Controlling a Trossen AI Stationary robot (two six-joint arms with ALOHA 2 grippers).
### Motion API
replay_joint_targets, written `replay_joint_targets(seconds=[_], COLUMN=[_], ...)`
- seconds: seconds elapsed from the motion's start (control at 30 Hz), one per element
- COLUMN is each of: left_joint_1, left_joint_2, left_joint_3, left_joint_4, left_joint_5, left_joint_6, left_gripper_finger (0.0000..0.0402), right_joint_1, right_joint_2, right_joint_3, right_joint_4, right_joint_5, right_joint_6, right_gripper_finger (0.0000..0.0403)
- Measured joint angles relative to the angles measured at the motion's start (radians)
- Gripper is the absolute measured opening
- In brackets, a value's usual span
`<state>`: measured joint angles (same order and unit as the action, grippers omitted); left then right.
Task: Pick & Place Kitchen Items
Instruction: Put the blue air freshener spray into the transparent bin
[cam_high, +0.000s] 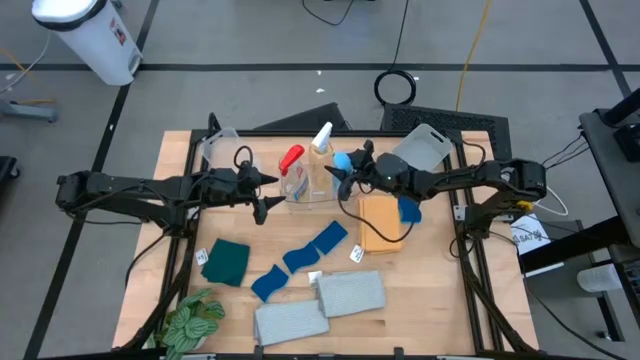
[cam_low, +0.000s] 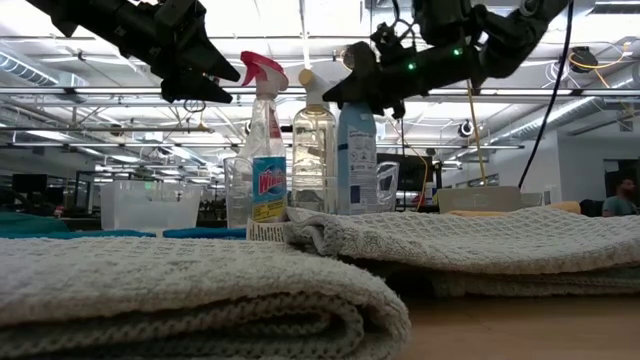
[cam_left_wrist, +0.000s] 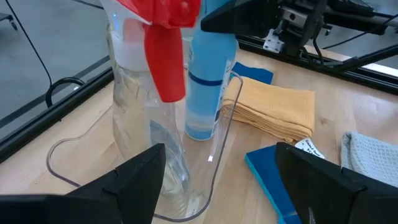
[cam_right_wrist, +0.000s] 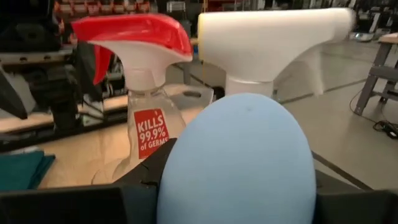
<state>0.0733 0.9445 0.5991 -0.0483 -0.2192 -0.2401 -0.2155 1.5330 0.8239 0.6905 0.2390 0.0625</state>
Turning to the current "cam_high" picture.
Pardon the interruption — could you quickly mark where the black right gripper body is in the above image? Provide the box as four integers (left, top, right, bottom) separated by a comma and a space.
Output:
337, 139, 417, 202

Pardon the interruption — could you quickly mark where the white paper sign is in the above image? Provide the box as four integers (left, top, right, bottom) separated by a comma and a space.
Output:
509, 214, 551, 256

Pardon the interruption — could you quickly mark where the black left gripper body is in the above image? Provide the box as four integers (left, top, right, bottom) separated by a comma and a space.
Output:
199, 167, 261, 207

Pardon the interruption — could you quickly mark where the white cable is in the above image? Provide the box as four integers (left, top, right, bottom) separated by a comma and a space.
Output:
529, 185, 570, 217

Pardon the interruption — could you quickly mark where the grey stand foot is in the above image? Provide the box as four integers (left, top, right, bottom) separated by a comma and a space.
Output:
0, 97, 59, 124

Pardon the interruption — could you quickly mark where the dark green cloth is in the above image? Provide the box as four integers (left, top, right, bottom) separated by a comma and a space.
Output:
201, 238, 251, 288

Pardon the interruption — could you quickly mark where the black side desk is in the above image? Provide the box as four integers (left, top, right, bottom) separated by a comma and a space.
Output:
579, 87, 640, 236

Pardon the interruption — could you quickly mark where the black perforated floor mat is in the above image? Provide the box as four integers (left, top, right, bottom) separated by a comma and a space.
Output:
380, 103, 512, 161

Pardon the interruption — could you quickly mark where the white pedal trash can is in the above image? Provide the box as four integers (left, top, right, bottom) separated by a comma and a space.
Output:
30, 0, 144, 87

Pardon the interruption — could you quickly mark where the small frosted plastic bin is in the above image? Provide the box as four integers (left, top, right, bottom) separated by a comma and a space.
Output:
199, 126, 261, 174

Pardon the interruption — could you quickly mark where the blue wavy sponge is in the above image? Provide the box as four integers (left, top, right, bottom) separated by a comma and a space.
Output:
398, 195, 423, 224
282, 242, 321, 275
250, 263, 291, 303

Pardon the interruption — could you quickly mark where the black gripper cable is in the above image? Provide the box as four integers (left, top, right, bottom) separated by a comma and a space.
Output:
338, 183, 416, 245
233, 145, 255, 174

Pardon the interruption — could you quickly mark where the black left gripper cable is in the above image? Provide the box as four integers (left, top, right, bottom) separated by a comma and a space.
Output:
233, 145, 255, 174

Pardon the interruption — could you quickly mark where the large clear plastic bin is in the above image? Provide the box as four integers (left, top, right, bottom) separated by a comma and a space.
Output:
278, 143, 362, 215

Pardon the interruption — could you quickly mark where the black coiled floor cable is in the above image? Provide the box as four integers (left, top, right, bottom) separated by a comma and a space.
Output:
373, 0, 418, 107

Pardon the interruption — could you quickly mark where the green striped leaf plant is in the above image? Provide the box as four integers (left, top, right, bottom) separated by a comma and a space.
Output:
149, 288, 227, 360

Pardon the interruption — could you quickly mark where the grey plastic bin with handle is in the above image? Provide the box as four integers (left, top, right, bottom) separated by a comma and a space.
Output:
391, 123, 454, 173

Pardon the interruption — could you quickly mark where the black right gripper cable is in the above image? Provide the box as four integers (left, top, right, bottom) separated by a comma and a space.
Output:
338, 183, 416, 245

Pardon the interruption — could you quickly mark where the long blue cloth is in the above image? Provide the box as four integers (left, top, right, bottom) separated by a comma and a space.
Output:
312, 220, 349, 255

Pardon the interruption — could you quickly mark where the blue-capped clear bottle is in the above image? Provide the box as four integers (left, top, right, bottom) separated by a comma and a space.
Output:
332, 151, 354, 196

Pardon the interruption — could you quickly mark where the black aluminium table frame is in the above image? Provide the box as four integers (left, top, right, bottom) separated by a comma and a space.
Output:
119, 112, 539, 360

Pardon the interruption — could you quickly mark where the grey waffle-weave towel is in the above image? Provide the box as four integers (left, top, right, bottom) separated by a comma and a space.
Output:
253, 299, 331, 347
315, 270, 387, 319

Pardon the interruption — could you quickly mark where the Windex spray bottle red trigger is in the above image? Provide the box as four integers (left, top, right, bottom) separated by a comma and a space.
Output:
278, 143, 311, 202

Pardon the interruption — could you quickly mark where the black triangular floor panel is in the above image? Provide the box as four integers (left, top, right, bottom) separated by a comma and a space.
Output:
254, 102, 351, 132

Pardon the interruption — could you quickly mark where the orange folded cloth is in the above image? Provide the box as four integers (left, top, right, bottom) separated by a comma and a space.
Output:
358, 194, 404, 255

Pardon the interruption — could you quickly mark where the yellow cable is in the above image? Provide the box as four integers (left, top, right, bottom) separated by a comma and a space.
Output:
454, 0, 494, 112

